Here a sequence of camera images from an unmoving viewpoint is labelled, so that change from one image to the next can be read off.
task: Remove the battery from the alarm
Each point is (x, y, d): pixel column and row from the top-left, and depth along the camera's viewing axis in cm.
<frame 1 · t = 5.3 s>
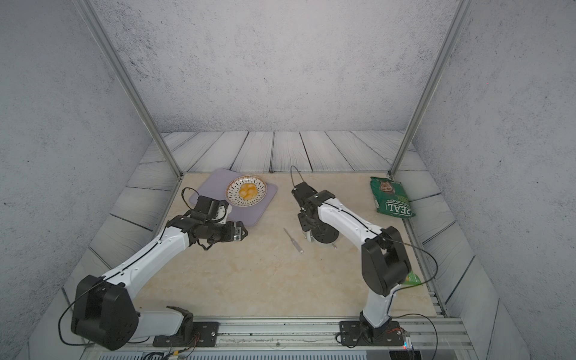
left hand: (241, 234, 84), fingers open
right hand: (313, 221, 88), fingers open
patterned bowl: (232, 195, 113), point 2 cm above the table
yellow fruit in bowl: (248, 191, 110), point 5 cm above the table
small screwdriver: (294, 241, 97), on the table
green snack bag: (391, 197, 109), point 3 cm above the table

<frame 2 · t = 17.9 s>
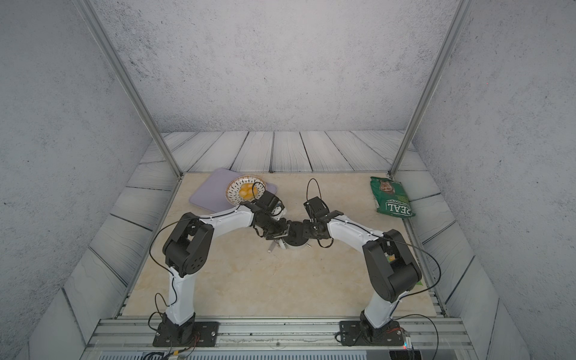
left hand: (293, 237, 92), fingers open
right hand: (307, 233, 92), fingers closed
black round alarm clock: (295, 238, 93), point 5 cm above the table
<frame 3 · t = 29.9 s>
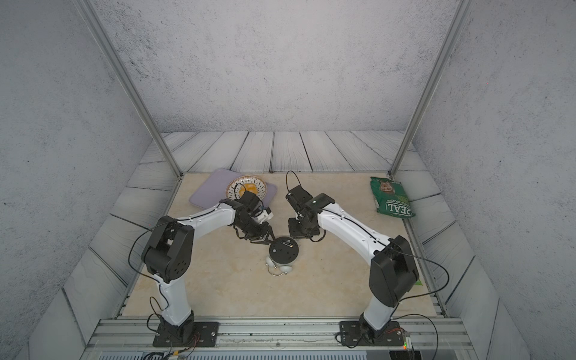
left hand: (274, 242, 89), fingers open
right hand: (296, 234, 82), fingers closed
black round alarm clock: (283, 252, 89), point 5 cm above the table
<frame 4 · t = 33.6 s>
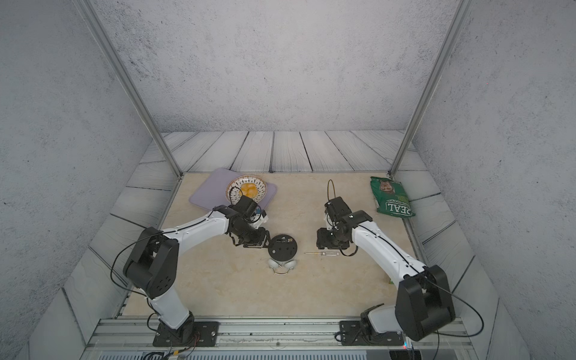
left hand: (270, 246, 87), fingers open
right hand: (323, 243, 82), fingers open
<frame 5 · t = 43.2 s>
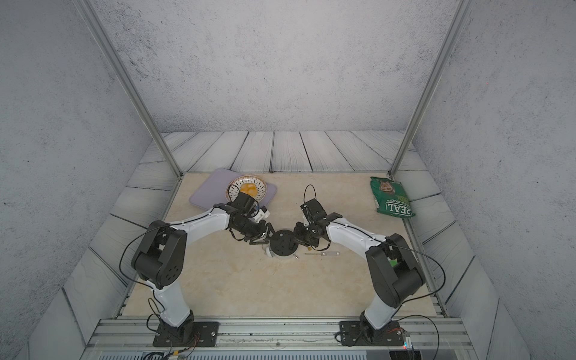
left hand: (275, 240, 87), fingers open
right hand: (292, 239, 87), fingers closed
black round alarm clock: (283, 245, 91), point 5 cm above the table
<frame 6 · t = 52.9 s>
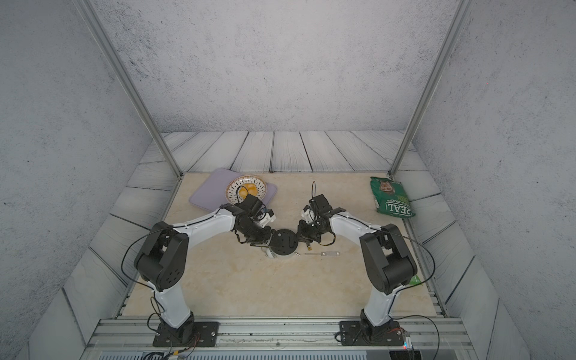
left hand: (277, 246, 87), fingers open
right hand: (294, 238, 89), fingers closed
